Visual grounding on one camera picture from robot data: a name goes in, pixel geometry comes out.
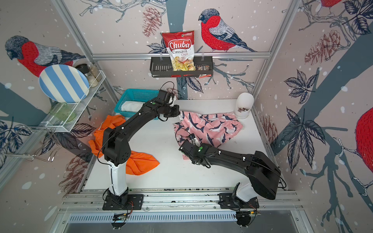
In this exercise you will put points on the clear spice jar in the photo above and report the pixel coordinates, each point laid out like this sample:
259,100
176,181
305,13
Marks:
95,72

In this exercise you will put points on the white shorts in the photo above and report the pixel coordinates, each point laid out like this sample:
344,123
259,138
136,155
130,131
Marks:
131,106

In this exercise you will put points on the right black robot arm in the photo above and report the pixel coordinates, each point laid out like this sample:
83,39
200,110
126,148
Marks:
263,174

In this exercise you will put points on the orange garment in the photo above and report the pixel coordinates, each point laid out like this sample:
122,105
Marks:
138,163

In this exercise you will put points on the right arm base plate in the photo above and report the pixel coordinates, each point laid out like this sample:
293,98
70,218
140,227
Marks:
230,201

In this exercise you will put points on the pink patterned garment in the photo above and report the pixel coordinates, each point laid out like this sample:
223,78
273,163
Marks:
212,129

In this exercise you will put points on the white ceramic holder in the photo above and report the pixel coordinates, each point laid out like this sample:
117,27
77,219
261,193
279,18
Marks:
244,103

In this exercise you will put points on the red Chuba chips bag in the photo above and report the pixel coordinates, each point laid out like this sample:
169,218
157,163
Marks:
180,47

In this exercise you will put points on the teal plastic basket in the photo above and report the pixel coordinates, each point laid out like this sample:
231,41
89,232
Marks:
138,95

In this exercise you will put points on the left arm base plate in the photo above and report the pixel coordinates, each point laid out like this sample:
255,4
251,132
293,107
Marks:
128,202

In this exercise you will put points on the dark lid spice jar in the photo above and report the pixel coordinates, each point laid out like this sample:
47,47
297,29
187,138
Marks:
86,71

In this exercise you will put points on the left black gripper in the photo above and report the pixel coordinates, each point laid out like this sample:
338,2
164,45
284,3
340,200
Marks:
177,111

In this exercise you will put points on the aluminium mounting rail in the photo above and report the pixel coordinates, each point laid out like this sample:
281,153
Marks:
173,200

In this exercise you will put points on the black wall shelf basket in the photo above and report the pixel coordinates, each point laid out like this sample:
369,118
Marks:
168,68

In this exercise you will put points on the blue striped plate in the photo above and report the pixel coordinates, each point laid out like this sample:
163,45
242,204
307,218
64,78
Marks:
64,84

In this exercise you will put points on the white wire wall rack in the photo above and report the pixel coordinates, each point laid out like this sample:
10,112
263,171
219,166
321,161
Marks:
44,141

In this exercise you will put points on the green glass cup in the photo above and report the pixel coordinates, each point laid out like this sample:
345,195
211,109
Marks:
63,112

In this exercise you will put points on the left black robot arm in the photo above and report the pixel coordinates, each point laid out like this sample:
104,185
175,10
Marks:
116,148

